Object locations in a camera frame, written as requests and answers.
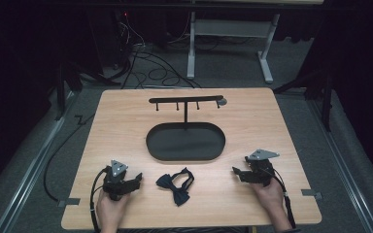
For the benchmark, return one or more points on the person's left hand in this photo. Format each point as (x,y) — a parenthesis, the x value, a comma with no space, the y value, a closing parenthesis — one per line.
(110,210)

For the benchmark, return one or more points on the person's right hand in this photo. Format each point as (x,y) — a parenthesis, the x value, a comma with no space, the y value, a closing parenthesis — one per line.
(268,195)

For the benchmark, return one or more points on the metal floor rail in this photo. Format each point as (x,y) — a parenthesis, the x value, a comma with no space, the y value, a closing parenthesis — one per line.
(346,174)
(29,174)

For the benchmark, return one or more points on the white metal table frame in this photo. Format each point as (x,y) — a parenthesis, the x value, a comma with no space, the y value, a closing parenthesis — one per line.
(230,28)

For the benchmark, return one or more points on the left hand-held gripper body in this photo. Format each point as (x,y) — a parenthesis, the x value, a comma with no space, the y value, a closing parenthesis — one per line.
(116,181)

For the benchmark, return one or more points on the black stand leg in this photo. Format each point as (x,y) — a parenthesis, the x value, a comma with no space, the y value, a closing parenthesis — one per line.
(325,93)
(65,81)

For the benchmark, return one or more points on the grey tape strip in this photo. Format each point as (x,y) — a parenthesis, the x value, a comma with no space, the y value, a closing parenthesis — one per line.
(311,193)
(68,202)

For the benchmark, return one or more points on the dark blue bow tie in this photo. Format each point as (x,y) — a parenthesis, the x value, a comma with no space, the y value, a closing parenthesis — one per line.
(175,186)

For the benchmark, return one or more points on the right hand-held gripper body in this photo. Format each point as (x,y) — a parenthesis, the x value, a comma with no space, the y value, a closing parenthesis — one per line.
(261,168)

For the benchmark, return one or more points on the black hook rack with tray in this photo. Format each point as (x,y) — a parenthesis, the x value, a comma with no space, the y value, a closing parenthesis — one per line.
(185,142)

